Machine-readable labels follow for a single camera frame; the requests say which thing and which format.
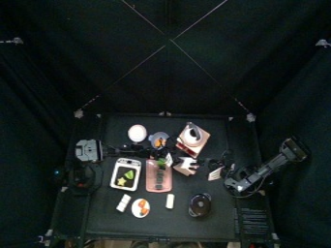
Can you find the yellow-green toy star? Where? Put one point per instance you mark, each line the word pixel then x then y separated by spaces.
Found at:
pixel 121 181

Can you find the toy sushi roll piece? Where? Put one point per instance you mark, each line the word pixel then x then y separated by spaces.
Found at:
pixel 160 173
pixel 160 179
pixel 160 187

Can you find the white round plate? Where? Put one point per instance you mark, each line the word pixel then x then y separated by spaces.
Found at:
pixel 134 211

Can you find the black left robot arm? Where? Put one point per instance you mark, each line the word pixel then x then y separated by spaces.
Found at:
pixel 88 150

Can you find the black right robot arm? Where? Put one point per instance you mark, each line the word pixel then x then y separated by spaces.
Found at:
pixel 270 166

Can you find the white toy sushi block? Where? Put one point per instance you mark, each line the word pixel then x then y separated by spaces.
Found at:
pixel 122 202

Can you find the green toy vegetable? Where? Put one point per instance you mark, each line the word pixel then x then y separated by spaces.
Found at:
pixel 161 162

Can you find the wooden toy stove red drawer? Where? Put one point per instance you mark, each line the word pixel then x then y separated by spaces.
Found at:
pixel 198 147

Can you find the black toy frying pan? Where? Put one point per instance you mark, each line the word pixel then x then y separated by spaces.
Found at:
pixel 198 204

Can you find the black vertical frame post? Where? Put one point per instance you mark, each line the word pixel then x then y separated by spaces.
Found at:
pixel 165 19

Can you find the white toy knife block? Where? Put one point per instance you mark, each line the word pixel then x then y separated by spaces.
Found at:
pixel 184 167

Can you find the pink rectangular tray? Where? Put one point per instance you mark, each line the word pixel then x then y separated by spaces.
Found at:
pixel 149 180

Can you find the orange toy food piece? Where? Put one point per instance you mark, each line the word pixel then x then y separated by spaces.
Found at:
pixel 160 142

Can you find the grey-blue toy pot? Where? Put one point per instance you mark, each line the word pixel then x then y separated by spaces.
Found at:
pixel 150 142

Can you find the silver frame corner bracket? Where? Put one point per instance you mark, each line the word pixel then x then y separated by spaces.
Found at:
pixel 16 40
pixel 250 117
pixel 321 42
pixel 77 113

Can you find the orange toy fruit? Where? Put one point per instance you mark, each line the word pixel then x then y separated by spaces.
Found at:
pixel 144 210

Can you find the white round bowl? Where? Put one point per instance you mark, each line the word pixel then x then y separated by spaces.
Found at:
pixel 136 133

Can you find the green toy leaf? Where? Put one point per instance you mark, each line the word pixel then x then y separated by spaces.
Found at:
pixel 129 175

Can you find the black backdrop cloth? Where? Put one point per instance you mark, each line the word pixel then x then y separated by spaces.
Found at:
pixel 64 64

